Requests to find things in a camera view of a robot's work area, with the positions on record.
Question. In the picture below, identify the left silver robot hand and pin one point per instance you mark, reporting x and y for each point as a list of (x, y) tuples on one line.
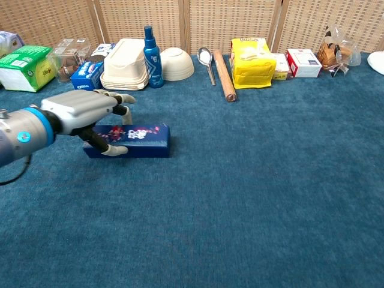
[(78, 108)]

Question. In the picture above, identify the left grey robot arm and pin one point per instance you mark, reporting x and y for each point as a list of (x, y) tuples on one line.
[(21, 135)]

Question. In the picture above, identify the blue Oreo box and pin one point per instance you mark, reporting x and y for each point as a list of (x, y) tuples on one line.
[(85, 76)]

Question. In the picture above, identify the clear plastic snack box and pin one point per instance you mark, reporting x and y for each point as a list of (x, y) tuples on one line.
[(69, 57)]

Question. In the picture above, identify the beige lidded lunch container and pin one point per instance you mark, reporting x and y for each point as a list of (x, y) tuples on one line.
[(126, 66)]

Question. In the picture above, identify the white blue Oreo packet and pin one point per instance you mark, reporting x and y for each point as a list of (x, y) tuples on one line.
[(103, 49)]

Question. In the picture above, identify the green tissue pack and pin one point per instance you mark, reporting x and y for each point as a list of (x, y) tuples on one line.
[(21, 69)]

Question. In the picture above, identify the blue spray bottle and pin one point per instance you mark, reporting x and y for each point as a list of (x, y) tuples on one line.
[(153, 63)]

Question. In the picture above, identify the white blue tissue pack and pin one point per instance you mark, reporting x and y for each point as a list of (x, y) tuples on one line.
[(7, 42)]

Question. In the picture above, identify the beige upturned bowl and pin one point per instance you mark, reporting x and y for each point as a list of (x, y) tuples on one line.
[(177, 66)]

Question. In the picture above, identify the metal spoon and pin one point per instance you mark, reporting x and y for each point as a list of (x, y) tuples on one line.
[(204, 56)]

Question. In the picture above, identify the wooden rolling pin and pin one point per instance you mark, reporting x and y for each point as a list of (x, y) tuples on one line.
[(224, 75)]

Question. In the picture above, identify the wicker folding screen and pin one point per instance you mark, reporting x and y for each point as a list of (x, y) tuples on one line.
[(210, 21)]

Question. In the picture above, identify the blue felt table cloth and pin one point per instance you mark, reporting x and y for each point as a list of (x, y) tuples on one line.
[(240, 180)]

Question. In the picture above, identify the yellow biscuit bag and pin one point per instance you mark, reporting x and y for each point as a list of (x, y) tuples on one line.
[(252, 69)]

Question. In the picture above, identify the small pink box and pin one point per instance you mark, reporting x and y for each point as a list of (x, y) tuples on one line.
[(281, 66)]

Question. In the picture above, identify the white red box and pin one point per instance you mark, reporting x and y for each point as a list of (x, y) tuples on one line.
[(304, 64)]

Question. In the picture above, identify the clear bag of pastries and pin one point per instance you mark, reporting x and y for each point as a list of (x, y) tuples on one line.
[(328, 55)]

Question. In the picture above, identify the white foam mannequin head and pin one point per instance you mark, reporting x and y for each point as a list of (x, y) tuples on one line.
[(378, 61)]

